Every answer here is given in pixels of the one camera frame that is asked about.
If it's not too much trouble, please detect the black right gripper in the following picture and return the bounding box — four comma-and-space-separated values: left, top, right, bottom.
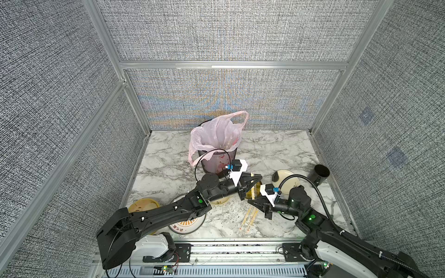
248, 195, 303, 221

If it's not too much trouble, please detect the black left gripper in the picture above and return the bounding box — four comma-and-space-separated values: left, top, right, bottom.
206, 173, 260, 204

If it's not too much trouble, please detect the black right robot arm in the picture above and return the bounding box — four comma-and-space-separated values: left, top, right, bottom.
248, 186, 426, 278

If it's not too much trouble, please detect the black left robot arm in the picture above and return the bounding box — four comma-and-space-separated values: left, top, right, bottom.
96, 172, 262, 270

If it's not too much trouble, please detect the wrapped chopsticks pile on table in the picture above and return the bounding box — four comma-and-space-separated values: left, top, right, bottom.
238, 207, 258, 235

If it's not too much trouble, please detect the yellow patterned black plate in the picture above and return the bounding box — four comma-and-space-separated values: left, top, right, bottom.
246, 181, 262, 199

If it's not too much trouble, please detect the cream small plate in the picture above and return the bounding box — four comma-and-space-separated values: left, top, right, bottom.
211, 196, 230, 205

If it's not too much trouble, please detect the black mesh trash bin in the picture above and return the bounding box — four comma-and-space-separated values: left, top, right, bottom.
197, 119, 238, 174

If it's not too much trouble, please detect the pink plastic trash bag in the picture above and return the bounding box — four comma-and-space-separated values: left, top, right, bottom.
188, 111, 249, 166

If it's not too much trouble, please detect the black mug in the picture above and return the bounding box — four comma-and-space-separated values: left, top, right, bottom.
307, 164, 330, 187

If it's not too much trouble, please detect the yellow steamer basket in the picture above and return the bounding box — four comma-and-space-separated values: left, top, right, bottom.
128, 198, 160, 213

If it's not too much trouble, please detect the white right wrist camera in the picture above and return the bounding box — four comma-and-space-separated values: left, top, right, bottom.
260, 184, 280, 207

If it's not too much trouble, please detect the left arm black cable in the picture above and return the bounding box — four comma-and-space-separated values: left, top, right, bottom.
194, 148, 233, 183

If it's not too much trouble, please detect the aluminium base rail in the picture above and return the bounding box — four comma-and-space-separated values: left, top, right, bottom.
92, 239, 380, 278

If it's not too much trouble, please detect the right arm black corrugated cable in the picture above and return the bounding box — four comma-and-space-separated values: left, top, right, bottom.
277, 174, 432, 278

